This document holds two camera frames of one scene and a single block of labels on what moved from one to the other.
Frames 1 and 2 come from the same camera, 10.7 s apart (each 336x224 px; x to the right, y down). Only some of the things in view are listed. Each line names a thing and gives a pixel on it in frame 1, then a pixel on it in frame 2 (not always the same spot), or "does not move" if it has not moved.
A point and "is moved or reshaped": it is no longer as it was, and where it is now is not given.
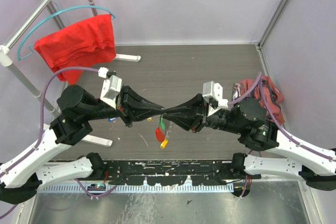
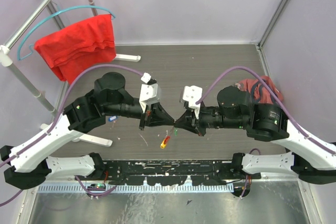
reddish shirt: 268,94 does not move
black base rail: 169,173 does not move
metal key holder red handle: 160,135 is moved or reshaped
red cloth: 79,46 does not move
